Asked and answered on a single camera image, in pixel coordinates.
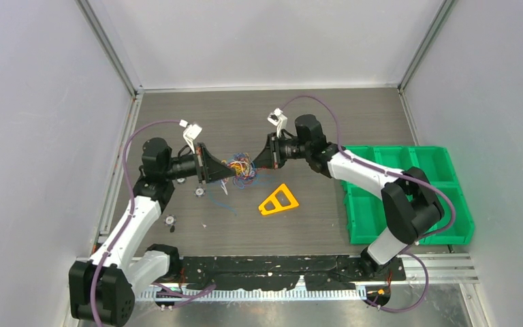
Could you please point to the white slotted cable duct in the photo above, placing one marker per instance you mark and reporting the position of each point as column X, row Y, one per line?
column 296, row 294

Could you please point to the poker chip lower left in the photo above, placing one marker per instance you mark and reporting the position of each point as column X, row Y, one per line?
column 170, row 220

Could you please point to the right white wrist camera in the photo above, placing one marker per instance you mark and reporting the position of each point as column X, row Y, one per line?
column 278, row 119

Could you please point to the poker chip middle left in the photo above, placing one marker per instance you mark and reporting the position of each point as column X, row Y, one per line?
column 199, row 192

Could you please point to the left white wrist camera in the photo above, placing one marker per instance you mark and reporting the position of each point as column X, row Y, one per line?
column 190, row 133

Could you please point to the yellow triangular plastic frame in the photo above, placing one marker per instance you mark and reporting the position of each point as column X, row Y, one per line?
column 280, row 200

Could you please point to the aluminium frame rail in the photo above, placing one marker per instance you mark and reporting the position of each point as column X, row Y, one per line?
column 443, row 268

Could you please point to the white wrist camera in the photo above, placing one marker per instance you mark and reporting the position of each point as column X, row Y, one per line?
column 278, row 119
column 190, row 133

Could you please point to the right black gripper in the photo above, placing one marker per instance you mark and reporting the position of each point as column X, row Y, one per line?
column 272, row 157

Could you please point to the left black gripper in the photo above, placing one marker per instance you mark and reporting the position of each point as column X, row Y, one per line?
column 213, row 169

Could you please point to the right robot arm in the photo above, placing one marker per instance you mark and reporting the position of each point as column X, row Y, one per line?
column 410, row 203

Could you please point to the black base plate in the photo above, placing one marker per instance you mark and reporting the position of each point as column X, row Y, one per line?
column 281, row 272

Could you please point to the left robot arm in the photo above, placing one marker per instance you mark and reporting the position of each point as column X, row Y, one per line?
column 104, row 288

